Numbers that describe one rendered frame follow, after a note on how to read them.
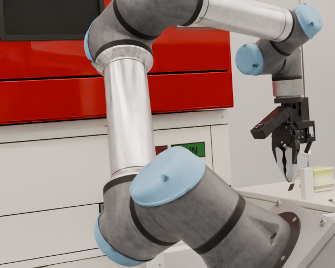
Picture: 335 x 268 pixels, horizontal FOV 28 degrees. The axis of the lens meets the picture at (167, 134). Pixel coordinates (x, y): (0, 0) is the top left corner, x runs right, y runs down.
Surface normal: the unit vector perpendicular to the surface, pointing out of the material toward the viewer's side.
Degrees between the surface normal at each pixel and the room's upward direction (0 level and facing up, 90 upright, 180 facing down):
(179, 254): 90
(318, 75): 90
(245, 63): 91
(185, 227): 117
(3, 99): 90
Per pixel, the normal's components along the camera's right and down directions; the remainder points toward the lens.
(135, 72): 0.43, -0.49
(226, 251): -0.36, 0.16
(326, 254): 0.18, 0.04
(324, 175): 0.48, 0.02
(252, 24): 0.44, 0.60
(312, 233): -0.74, -0.65
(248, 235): 0.07, -0.31
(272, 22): 0.56, 0.30
